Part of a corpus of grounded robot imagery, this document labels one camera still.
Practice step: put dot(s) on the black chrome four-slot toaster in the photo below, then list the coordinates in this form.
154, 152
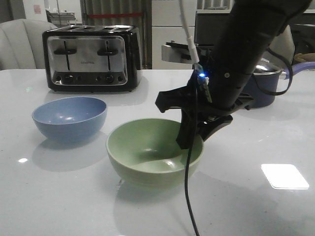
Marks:
93, 58

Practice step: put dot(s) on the glass pot lid blue knob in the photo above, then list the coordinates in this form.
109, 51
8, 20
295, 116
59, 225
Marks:
265, 67

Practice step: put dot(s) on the grey armchair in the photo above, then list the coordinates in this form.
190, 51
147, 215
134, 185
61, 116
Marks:
282, 45
21, 45

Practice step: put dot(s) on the white refrigerator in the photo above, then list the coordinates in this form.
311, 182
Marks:
166, 27

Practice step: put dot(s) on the red barrier tape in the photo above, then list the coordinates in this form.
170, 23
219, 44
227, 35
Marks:
120, 15

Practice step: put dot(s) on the dark blue saucepan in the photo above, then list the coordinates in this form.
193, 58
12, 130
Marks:
264, 88

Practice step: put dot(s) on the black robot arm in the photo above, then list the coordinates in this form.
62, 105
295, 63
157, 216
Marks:
249, 30

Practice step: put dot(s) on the blue bowl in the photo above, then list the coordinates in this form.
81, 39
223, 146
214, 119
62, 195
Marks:
71, 119

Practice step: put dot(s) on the green bowl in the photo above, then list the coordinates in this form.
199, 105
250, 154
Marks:
145, 153

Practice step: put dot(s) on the grey armchair left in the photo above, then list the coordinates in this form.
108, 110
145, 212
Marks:
21, 45

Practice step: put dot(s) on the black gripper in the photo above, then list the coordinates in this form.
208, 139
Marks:
193, 98

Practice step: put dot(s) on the grey armchair right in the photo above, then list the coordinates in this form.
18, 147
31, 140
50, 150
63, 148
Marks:
282, 45

